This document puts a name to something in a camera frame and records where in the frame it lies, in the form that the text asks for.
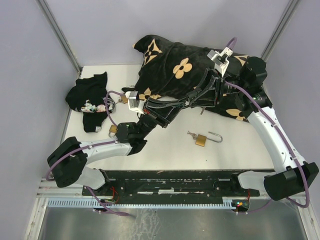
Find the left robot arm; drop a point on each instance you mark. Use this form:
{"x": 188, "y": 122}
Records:
{"x": 68, "y": 163}

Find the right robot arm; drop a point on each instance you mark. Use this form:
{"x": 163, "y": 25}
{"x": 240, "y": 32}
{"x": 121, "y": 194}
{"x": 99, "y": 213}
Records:
{"x": 291, "y": 173}

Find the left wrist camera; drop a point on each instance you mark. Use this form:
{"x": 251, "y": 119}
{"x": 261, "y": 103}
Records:
{"x": 134, "y": 103}

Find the silver keys of large padlock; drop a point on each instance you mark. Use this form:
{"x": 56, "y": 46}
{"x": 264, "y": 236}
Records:
{"x": 194, "y": 135}

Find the large brass padlock long shackle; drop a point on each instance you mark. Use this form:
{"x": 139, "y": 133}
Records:
{"x": 200, "y": 140}

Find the brass padlock near pillow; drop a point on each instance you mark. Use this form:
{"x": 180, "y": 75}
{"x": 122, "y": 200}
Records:
{"x": 123, "y": 100}

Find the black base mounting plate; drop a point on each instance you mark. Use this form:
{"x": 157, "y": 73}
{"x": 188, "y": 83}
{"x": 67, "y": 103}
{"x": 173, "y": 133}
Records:
{"x": 214, "y": 183}

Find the black floral pillow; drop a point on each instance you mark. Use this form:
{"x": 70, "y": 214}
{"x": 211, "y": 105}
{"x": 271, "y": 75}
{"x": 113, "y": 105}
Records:
{"x": 173, "y": 69}

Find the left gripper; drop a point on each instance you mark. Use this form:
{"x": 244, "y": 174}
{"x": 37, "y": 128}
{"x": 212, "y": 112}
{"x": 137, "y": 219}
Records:
{"x": 163, "y": 119}

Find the black-headed keys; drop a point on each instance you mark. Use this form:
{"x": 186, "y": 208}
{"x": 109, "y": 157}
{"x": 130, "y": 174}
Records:
{"x": 202, "y": 110}

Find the slotted cable duct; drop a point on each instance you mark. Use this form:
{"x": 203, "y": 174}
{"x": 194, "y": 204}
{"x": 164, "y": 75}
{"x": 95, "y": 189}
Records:
{"x": 150, "y": 201}

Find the black printed garment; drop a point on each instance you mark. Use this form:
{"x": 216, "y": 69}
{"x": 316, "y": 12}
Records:
{"x": 89, "y": 97}

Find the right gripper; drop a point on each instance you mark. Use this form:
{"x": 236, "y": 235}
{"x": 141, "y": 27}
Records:
{"x": 207, "y": 98}

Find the black padlock shackle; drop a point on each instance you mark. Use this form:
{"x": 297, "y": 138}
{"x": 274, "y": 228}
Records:
{"x": 188, "y": 102}

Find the medium brass padlock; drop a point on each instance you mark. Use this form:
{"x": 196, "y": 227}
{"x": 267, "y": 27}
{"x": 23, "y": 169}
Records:
{"x": 112, "y": 131}

